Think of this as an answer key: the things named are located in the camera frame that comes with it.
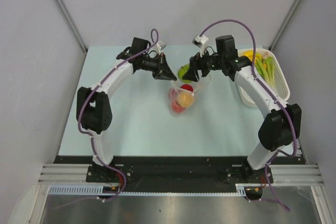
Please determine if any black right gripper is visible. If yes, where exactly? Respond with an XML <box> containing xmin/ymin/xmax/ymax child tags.
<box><xmin>183</xmin><ymin>46</ymin><xmax>225</xmax><ymax>82</ymax></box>

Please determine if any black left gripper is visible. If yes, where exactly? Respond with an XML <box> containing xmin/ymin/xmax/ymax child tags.
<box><xmin>140</xmin><ymin>53</ymin><xmax>176</xmax><ymax>81</ymax></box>

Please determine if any green apple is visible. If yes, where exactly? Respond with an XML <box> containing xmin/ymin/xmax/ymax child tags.
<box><xmin>177</xmin><ymin>64</ymin><xmax>192</xmax><ymax>83</ymax></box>

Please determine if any red tomato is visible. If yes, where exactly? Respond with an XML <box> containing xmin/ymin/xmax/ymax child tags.
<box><xmin>180</xmin><ymin>83</ymin><xmax>194</xmax><ymax>92</ymax></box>

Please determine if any clear dotted zip top bag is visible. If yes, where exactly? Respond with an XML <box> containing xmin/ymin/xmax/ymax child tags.
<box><xmin>167</xmin><ymin>74</ymin><xmax>212</xmax><ymax>116</ymax></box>

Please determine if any orange yellow peach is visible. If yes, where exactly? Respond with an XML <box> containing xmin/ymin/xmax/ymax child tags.
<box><xmin>176</xmin><ymin>91</ymin><xmax>195</xmax><ymax>108</ymax></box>

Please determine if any red apple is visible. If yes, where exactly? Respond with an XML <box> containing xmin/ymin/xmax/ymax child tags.
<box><xmin>168</xmin><ymin>88</ymin><xmax>186</xmax><ymax>114</ymax></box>

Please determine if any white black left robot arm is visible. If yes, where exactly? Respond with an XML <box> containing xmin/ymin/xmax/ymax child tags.
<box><xmin>76</xmin><ymin>37</ymin><xmax>177</xmax><ymax>182</ymax></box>

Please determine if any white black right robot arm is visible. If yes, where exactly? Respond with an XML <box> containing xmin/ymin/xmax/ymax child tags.
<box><xmin>183</xmin><ymin>35</ymin><xmax>302</xmax><ymax>183</ymax></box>

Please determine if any yellow banana bunch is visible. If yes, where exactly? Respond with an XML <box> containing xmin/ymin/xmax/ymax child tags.
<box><xmin>242</xmin><ymin>50</ymin><xmax>263</xmax><ymax>61</ymax></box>

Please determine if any pale green celery bunch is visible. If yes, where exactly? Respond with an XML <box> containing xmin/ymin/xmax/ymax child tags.
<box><xmin>255</xmin><ymin>55</ymin><xmax>275</xmax><ymax>89</ymax></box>

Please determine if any garlic bulb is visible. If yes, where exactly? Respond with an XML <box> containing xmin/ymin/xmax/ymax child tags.
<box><xmin>262</xmin><ymin>52</ymin><xmax>272</xmax><ymax>60</ymax></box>

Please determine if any white perforated plastic basket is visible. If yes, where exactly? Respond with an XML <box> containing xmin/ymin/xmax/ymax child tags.
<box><xmin>237</xmin><ymin>48</ymin><xmax>290</xmax><ymax>108</ymax></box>

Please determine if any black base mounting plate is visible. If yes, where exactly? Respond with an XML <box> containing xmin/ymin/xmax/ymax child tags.
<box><xmin>54</xmin><ymin>155</ymin><xmax>307</xmax><ymax>193</ymax></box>

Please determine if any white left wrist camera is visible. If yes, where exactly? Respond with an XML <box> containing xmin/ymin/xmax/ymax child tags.
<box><xmin>155</xmin><ymin>41</ymin><xmax>167</xmax><ymax>55</ymax></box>

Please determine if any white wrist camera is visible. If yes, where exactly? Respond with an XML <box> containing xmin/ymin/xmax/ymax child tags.
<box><xmin>155</xmin><ymin>41</ymin><xmax>167</xmax><ymax>55</ymax></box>
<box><xmin>192</xmin><ymin>35</ymin><xmax>209</xmax><ymax>57</ymax></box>

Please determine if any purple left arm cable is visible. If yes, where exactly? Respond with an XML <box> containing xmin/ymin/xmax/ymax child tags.
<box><xmin>52</xmin><ymin>28</ymin><xmax>160</xmax><ymax>204</ymax></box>

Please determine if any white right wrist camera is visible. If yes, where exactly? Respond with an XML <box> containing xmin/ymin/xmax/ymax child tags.
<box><xmin>192</xmin><ymin>35</ymin><xmax>209</xmax><ymax>57</ymax></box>

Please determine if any aluminium frame rail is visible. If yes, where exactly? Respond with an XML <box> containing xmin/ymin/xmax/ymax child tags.
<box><xmin>38</xmin><ymin>164</ymin><xmax>324</xmax><ymax>186</ymax></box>

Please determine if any white slotted cable duct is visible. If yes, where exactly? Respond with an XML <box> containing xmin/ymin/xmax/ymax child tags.
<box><xmin>49</xmin><ymin>185</ymin><xmax>246</xmax><ymax>197</ymax></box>

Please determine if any right aluminium corner post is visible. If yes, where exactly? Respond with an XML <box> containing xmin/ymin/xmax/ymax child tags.
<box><xmin>267</xmin><ymin>0</ymin><xmax>303</xmax><ymax>51</ymax></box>

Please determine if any aluminium corner post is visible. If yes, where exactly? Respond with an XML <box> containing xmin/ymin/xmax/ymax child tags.
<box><xmin>53</xmin><ymin>0</ymin><xmax>88</xmax><ymax>55</ymax></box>
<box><xmin>267</xmin><ymin>0</ymin><xmax>303</xmax><ymax>51</ymax></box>

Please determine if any left aluminium corner post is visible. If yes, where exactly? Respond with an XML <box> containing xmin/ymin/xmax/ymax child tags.
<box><xmin>53</xmin><ymin>0</ymin><xmax>88</xmax><ymax>55</ymax></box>

